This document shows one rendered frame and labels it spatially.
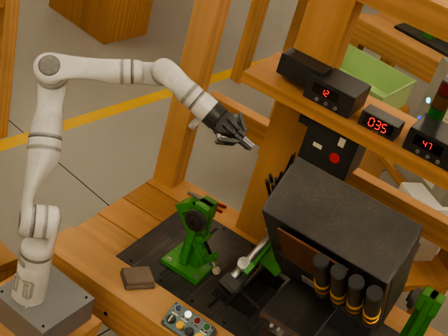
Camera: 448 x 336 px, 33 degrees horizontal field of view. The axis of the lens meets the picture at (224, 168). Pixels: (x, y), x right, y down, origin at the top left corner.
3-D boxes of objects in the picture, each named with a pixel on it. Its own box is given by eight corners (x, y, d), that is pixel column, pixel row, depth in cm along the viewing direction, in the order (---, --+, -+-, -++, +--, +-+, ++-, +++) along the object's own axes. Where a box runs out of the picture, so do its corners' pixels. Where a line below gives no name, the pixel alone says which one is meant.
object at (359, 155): (343, 182, 234) (359, 143, 226) (296, 156, 240) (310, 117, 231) (359, 167, 244) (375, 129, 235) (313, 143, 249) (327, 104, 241)
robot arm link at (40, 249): (62, 199, 207) (54, 245, 217) (27, 195, 205) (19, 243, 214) (62, 221, 200) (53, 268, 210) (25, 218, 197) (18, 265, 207)
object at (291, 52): (316, 93, 232) (323, 73, 228) (275, 72, 237) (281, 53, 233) (326, 87, 237) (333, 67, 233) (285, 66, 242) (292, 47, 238)
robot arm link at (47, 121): (39, 61, 218) (30, 147, 213) (34, 49, 209) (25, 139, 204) (71, 63, 219) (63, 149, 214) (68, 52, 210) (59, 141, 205)
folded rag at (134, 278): (149, 271, 247) (151, 265, 245) (155, 289, 241) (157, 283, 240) (119, 273, 243) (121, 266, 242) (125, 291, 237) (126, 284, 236)
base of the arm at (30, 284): (29, 311, 216) (37, 269, 206) (6, 294, 219) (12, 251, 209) (52, 295, 223) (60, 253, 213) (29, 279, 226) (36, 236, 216)
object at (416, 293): (409, 315, 233) (418, 297, 229) (399, 309, 234) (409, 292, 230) (417, 302, 238) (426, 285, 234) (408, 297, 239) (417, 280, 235)
